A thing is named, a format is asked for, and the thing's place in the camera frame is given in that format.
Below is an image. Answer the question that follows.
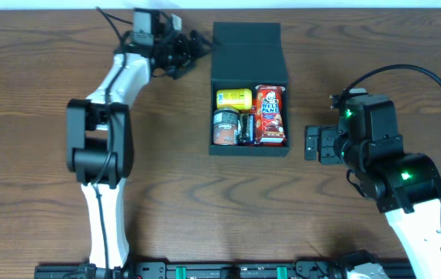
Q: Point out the black gift box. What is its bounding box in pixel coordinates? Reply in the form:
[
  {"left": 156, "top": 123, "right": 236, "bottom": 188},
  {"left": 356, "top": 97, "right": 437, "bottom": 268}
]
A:
[{"left": 208, "top": 22, "right": 290, "bottom": 157}]

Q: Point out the red Hello Panda box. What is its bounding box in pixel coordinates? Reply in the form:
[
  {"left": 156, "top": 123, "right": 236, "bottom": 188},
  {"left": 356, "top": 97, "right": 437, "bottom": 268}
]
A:
[{"left": 255, "top": 84, "right": 286, "bottom": 144}]

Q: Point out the yellow round container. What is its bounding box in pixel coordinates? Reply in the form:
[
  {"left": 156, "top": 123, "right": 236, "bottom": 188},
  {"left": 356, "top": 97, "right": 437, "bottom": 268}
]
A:
[{"left": 216, "top": 88, "right": 253, "bottom": 111}]

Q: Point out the blue Eclipse gum pack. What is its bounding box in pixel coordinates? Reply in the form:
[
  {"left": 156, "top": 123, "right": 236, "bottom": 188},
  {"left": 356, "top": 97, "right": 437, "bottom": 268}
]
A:
[{"left": 238, "top": 112, "right": 257, "bottom": 146}]

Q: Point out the dark candy bar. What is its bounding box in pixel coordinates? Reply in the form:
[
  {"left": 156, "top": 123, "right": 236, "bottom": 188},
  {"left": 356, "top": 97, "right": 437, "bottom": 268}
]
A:
[{"left": 236, "top": 112, "right": 257, "bottom": 143}]

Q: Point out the red Pringles can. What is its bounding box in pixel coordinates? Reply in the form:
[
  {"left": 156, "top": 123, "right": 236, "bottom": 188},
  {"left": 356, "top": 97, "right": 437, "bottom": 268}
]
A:
[{"left": 212, "top": 108, "right": 239, "bottom": 146}]

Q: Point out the red Hacks candy bag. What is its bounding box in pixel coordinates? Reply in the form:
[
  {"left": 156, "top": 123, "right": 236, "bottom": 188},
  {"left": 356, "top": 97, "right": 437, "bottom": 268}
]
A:
[{"left": 253, "top": 98, "right": 286, "bottom": 146}]

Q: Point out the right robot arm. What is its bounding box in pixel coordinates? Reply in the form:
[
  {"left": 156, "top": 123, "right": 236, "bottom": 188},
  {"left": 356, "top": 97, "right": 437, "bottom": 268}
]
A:
[{"left": 305, "top": 93, "right": 441, "bottom": 278}]

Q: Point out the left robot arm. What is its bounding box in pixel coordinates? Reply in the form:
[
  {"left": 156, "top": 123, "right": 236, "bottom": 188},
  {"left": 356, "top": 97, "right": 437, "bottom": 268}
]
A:
[{"left": 66, "top": 9, "right": 214, "bottom": 278}]

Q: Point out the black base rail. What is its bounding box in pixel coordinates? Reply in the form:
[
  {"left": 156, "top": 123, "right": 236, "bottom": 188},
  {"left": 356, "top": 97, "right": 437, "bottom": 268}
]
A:
[{"left": 34, "top": 250, "right": 415, "bottom": 279}]

